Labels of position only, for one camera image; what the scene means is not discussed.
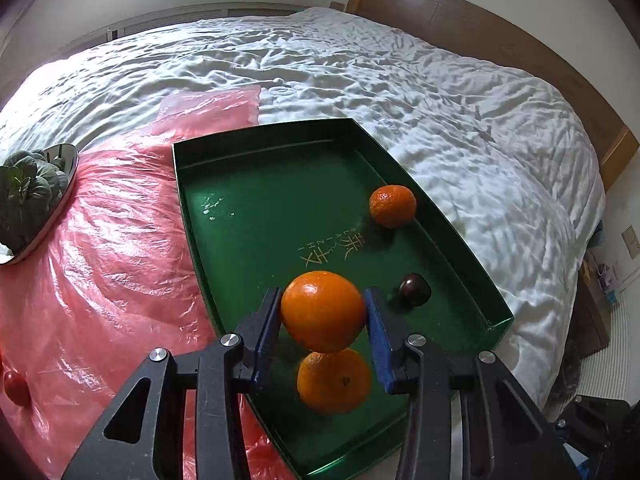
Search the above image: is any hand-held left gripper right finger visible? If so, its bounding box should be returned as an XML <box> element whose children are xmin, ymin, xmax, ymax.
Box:
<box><xmin>363</xmin><ymin>286</ymin><xmax>584</xmax><ymax>480</ymax></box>

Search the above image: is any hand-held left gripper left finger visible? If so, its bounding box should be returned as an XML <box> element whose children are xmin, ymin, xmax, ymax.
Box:
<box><xmin>60</xmin><ymin>286</ymin><xmax>284</xmax><ymax>480</ymax></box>

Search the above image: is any medium orange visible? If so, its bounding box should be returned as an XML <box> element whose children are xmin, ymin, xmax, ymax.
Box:
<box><xmin>296</xmin><ymin>347</ymin><xmax>374</xmax><ymax>415</ymax></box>

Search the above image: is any large smooth orange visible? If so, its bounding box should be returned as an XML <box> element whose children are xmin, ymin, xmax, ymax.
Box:
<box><xmin>280</xmin><ymin>270</ymin><xmax>367</xmax><ymax>354</ymax></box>

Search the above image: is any dark purple plum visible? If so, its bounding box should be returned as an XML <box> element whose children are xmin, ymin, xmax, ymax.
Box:
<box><xmin>399</xmin><ymin>272</ymin><xmax>432</xmax><ymax>307</ymax></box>

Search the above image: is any green shallow box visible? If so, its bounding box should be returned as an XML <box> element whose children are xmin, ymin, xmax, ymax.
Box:
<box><xmin>171</xmin><ymin>118</ymin><xmax>516</xmax><ymax>479</ymax></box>

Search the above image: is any bumpy mandarin orange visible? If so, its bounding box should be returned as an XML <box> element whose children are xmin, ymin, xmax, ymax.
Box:
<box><xmin>369</xmin><ymin>185</ymin><xmax>418</xmax><ymax>230</ymax></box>

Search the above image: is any wooden bedside cabinet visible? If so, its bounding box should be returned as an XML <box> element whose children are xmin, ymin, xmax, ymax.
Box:
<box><xmin>574</xmin><ymin>255</ymin><xmax>615</xmax><ymax>357</ymax></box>

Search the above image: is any pink plastic sheet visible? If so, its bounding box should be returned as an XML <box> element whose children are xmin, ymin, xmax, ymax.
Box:
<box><xmin>0</xmin><ymin>86</ymin><xmax>302</xmax><ymax>480</ymax></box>

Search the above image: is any red tomato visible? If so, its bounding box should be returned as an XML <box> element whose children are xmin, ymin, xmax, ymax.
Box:
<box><xmin>2</xmin><ymin>370</ymin><xmax>30</xmax><ymax>406</ymax></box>

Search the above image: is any white quilt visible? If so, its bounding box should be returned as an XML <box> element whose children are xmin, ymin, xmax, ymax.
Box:
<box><xmin>0</xmin><ymin>6</ymin><xmax>609</xmax><ymax>411</ymax></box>

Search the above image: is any round metal plate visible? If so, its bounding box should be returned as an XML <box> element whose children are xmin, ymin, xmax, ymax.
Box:
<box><xmin>0</xmin><ymin>143</ymin><xmax>80</xmax><ymax>266</ymax></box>

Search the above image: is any green leafy vegetable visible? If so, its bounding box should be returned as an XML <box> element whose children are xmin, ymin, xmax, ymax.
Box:
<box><xmin>0</xmin><ymin>148</ymin><xmax>70</xmax><ymax>256</ymax></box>

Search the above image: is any wooden headboard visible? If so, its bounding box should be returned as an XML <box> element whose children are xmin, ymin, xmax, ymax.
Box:
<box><xmin>330</xmin><ymin>0</ymin><xmax>640</xmax><ymax>194</ymax></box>

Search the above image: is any wall socket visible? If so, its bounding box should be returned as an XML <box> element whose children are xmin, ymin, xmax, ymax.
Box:
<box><xmin>621</xmin><ymin>226</ymin><xmax>640</xmax><ymax>260</ymax></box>

